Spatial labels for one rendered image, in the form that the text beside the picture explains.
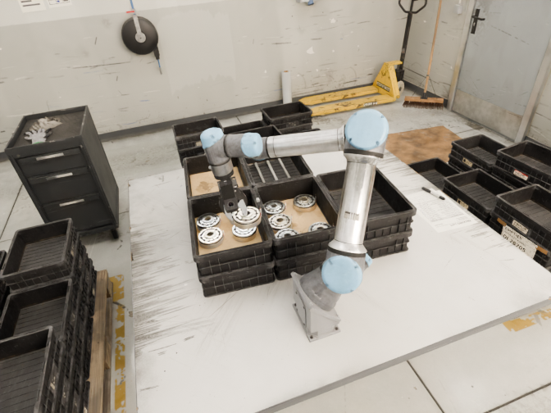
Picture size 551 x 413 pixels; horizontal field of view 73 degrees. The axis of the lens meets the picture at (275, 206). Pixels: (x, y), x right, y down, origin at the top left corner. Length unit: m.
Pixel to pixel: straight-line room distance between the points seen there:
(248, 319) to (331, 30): 4.25
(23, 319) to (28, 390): 0.54
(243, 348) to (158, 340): 0.32
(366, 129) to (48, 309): 1.82
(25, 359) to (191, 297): 0.76
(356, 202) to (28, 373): 1.47
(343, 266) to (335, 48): 4.36
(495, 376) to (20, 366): 2.19
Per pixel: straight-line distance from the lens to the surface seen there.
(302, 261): 1.51
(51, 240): 2.55
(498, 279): 1.73
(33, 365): 1.93
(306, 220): 1.63
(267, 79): 4.96
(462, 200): 2.62
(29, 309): 2.35
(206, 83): 4.78
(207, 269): 1.43
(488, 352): 2.38
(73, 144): 2.75
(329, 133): 1.24
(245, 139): 1.18
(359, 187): 1.08
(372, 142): 1.06
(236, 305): 1.50
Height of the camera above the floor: 1.85
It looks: 36 degrees down
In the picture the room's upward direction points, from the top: 5 degrees counter-clockwise
